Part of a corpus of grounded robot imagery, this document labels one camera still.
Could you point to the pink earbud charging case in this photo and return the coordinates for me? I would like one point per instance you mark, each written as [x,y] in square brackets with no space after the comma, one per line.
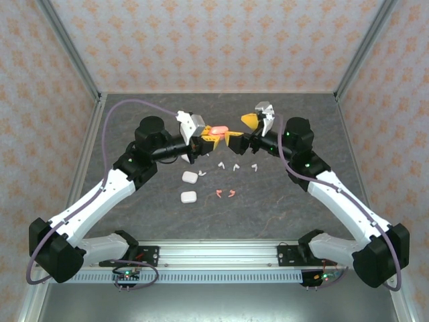
[218,130]

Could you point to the white earbud charging case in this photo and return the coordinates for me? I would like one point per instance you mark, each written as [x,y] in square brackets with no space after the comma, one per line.
[189,176]
[185,159]
[188,197]

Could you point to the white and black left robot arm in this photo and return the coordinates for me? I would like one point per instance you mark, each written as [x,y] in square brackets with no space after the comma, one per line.
[100,201]

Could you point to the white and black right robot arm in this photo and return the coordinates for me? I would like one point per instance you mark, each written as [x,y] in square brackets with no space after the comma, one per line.
[345,204]

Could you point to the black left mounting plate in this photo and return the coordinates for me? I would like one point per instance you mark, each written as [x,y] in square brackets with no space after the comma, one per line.
[149,251]

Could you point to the black mounting plate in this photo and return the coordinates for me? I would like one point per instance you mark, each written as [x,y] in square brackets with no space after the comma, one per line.
[149,251]
[285,255]

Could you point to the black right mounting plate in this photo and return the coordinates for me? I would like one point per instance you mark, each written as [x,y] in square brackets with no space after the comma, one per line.
[285,255]

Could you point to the left circuit board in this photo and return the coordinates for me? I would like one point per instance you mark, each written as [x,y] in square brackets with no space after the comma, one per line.
[126,275]

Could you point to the circuit board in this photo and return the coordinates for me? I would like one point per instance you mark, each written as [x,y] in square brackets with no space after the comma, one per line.
[126,275]
[321,277]

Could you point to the right circuit board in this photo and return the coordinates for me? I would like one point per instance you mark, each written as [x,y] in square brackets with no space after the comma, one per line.
[321,277]

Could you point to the grey metal front plate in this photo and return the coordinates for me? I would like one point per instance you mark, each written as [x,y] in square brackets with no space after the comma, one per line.
[218,305]

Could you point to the aluminium side rail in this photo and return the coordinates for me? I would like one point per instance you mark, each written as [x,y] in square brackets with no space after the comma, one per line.
[88,141]
[361,167]

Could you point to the aluminium frame post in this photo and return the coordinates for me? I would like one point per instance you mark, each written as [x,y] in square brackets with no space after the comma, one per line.
[366,47]
[71,47]

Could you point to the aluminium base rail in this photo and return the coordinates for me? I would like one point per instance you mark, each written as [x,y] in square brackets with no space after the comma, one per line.
[218,255]

